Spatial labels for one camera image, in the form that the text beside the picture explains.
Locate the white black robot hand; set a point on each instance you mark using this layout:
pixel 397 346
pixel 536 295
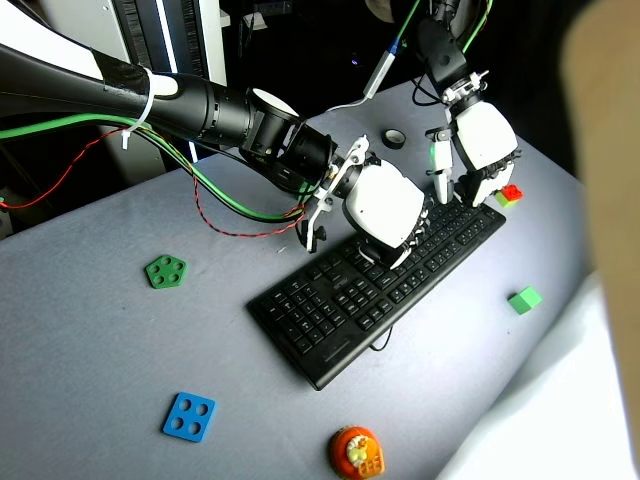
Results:
pixel 482 137
pixel 382 200

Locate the black computer keyboard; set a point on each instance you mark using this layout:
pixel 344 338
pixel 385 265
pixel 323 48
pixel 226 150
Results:
pixel 330 310

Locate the red toy brick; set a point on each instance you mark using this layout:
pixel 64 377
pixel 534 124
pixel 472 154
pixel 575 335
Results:
pixel 512 191

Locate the black tape roll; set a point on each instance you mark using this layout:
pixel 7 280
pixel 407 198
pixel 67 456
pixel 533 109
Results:
pixel 393 139

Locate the lime green toy brick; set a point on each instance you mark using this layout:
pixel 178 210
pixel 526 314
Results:
pixel 506 201

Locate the green toy cube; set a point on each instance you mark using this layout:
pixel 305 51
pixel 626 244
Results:
pixel 525 300

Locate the green pentagon block with holes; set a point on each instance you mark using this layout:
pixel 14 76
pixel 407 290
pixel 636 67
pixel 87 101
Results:
pixel 166 271

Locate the orange toy cake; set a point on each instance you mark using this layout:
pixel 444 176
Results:
pixel 356 452

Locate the white zip tie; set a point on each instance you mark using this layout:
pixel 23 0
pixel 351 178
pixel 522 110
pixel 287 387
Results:
pixel 145 107

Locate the white black equipment cabinet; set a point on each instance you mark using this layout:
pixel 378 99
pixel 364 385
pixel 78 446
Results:
pixel 150 30

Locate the blue square block four holes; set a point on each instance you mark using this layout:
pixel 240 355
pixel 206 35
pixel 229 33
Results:
pixel 189 417

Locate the grey table cloth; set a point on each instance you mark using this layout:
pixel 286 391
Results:
pixel 125 350

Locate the beige blurred post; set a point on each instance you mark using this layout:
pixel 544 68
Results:
pixel 615 150

